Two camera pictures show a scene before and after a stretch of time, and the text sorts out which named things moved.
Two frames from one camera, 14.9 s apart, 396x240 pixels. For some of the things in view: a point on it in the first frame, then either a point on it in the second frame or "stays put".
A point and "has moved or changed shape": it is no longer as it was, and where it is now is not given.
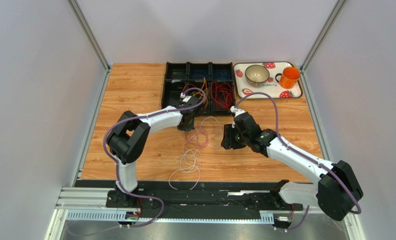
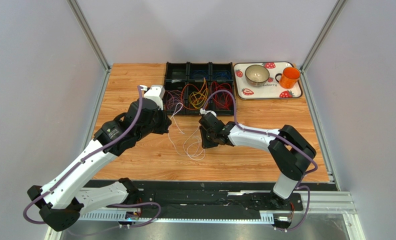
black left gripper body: x=187 y=128 -> x=158 y=125
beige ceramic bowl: x=256 y=75 stays put
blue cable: x=201 y=72 stays put
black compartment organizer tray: x=211 y=82 stays put
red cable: x=222 y=94 stays put
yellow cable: x=204 y=92 stays put
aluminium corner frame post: x=85 y=25 stays put
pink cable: x=199 y=135 has moved or changed shape
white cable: x=208 y=132 -> x=168 y=130
